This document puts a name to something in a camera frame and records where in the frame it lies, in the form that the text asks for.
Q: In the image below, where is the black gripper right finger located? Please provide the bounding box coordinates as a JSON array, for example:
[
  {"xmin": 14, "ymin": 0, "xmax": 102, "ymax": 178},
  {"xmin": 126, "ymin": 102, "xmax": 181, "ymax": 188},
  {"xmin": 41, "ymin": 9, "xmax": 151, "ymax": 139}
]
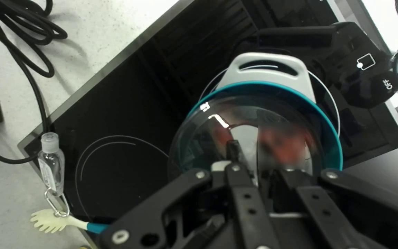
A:
[{"xmin": 276, "ymin": 164, "xmax": 398, "ymax": 249}]

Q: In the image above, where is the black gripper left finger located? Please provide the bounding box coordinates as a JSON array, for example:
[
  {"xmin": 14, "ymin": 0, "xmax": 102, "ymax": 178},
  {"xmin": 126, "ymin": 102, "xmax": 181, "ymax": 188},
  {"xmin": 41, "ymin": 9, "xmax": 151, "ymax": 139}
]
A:
[{"xmin": 98, "ymin": 163, "xmax": 274, "ymax": 249}]

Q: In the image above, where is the round glass pot lid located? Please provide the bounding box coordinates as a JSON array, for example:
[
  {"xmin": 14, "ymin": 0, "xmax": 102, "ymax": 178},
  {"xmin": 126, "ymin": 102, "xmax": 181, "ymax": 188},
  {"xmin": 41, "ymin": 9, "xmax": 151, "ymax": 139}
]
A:
[{"xmin": 167, "ymin": 103, "xmax": 325, "ymax": 185}]

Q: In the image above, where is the blue pot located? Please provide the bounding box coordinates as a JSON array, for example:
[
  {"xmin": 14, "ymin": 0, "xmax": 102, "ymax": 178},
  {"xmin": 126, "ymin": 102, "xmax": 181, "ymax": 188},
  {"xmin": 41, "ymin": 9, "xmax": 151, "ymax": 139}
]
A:
[{"xmin": 188, "ymin": 52, "xmax": 344, "ymax": 170}]

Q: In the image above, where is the black glass cooktop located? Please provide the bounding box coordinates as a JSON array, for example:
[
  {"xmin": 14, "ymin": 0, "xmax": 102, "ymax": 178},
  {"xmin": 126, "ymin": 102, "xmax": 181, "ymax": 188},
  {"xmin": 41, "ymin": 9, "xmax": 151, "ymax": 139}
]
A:
[{"xmin": 17, "ymin": 0, "xmax": 398, "ymax": 232}]

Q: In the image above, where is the small hand-shaped scratcher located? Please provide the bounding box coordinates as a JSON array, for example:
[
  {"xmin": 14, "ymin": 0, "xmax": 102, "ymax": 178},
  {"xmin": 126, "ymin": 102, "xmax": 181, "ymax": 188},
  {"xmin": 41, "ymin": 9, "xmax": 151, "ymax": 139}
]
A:
[{"xmin": 30, "ymin": 208, "xmax": 108, "ymax": 233}]

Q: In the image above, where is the clear sanitizer bottle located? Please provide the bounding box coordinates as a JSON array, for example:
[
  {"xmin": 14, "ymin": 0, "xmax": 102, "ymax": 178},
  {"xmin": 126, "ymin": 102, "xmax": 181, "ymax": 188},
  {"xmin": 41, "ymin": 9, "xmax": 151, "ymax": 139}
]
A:
[{"xmin": 37, "ymin": 131, "xmax": 65, "ymax": 194}]

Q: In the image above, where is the black coiled cable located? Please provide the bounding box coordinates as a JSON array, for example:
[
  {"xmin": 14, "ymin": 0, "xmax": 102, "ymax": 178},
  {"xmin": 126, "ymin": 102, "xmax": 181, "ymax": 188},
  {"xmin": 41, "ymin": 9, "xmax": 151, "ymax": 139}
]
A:
[{"xmin": 0, "ymin": 0, "xmax": 69, "ymax": 165}]

